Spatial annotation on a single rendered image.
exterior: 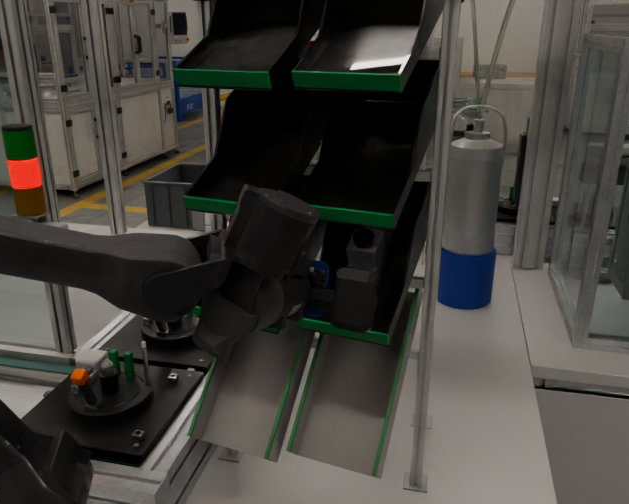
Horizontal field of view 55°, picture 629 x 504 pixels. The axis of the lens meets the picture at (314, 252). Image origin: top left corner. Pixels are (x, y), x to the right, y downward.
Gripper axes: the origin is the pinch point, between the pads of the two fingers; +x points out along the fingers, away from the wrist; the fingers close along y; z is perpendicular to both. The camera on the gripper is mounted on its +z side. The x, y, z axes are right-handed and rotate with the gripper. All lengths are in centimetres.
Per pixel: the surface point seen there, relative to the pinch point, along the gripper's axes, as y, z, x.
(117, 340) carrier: 54, -27, 37
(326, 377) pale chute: 3.9, -18.8, 22.7
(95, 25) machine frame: 119, 50, 97
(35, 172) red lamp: 60, 7, 19
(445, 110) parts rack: -9.4, 21.7, 19.3
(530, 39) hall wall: 52, 264, 1038
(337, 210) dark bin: 0.1, 7.6, 8.3
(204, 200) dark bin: 17.5, 6.8, 5.9
